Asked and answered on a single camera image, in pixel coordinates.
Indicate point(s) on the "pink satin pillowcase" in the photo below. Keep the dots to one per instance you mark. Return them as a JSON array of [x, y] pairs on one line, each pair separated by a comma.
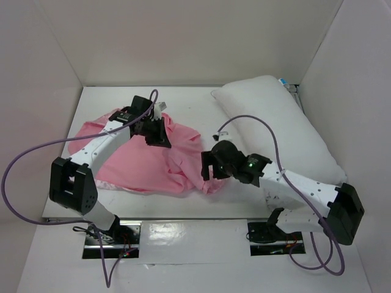
[[141, 168]]

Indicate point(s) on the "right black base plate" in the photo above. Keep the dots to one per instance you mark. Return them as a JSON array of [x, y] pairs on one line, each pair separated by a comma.
[[267, 241]]

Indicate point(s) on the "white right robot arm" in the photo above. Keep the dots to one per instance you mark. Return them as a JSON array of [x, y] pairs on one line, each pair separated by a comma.
[[331, 209]]

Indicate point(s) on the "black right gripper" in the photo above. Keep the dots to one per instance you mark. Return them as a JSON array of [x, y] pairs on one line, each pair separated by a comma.
[[210, 165]]

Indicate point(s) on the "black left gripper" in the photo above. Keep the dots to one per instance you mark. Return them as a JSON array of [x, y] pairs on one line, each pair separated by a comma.
[[157, 140]]

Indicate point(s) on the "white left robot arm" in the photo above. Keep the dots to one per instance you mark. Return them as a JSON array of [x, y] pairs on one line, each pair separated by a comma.
[[72, 182]]

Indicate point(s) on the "white pillow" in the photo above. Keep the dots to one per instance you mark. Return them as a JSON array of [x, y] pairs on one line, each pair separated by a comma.
[[271, 124]]

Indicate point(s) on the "aluminium frame rail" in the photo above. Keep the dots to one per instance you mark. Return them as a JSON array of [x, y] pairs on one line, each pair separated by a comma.
[[294, 91]]

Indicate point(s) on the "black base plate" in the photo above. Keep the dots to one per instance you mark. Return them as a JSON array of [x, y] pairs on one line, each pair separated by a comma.
[[126, 246], [267, 241]]

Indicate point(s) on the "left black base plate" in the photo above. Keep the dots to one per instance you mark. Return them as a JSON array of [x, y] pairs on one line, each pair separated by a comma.
[[126, 246]]

